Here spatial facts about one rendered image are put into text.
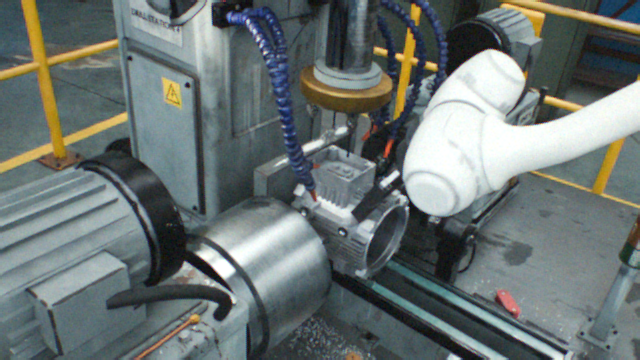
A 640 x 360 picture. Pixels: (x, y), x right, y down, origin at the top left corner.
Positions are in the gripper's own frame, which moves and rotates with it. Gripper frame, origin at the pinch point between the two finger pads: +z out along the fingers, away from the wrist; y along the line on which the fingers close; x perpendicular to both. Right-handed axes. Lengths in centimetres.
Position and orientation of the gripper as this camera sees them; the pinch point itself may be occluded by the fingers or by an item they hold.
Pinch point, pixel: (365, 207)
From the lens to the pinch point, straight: 112.2
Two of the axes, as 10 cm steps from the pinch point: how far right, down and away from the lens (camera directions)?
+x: 6.4, 7.6, -1.1
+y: -5.9, 3.9, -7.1
